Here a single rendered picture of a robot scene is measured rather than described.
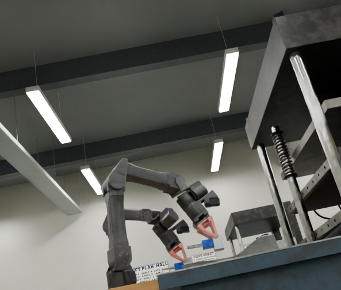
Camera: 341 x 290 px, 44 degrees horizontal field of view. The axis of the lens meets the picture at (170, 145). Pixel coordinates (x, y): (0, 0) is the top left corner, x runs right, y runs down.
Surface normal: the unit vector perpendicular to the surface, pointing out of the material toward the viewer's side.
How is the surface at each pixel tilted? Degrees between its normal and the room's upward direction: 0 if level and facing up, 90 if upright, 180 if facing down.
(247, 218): 90
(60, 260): 90
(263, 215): 90
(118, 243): 90
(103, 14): 180
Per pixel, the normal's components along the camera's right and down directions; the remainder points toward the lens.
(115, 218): 0.39, -0.44
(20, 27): 0.19, 0.90
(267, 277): -0.04, -0.39
